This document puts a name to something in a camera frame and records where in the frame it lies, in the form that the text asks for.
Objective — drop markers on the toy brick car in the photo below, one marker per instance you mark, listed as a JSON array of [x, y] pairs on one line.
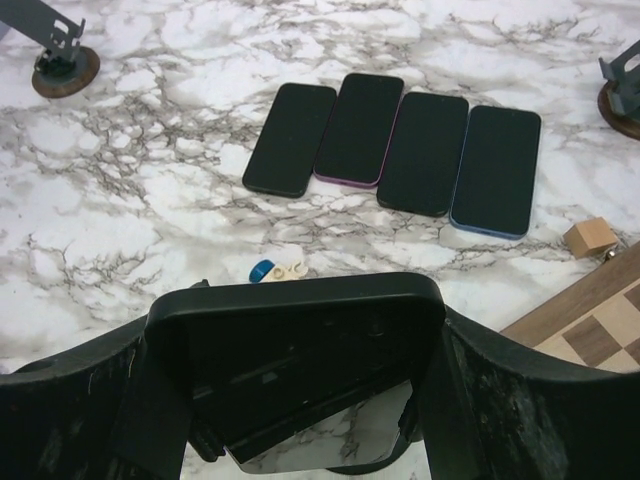
[[268, 271]]

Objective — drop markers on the black phone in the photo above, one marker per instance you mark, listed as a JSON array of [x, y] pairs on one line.
[[282, 161], [423, 158], [258, 364]]

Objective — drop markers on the small wooden block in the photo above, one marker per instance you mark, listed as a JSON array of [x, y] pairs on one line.
[[590, 237]]

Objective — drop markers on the wooden chessboard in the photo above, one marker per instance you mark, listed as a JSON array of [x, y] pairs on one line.
[[594, 322]]

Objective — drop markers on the round wooden base stand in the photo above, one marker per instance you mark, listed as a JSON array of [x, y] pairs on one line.
[[65, 67]]

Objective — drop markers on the blue-edged phone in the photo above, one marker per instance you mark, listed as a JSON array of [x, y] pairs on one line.
[[495, 183]]

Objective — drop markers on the round wooden stand right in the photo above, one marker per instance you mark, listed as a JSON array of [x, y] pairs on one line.
[[618, 99]]

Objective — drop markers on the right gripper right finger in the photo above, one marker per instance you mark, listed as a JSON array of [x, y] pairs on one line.
[[490, 408]]

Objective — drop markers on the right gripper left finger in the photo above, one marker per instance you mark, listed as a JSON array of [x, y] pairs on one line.
[[101, 410]]

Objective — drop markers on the black smartphone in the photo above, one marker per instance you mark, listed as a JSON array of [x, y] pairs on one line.
[[354, 147]]

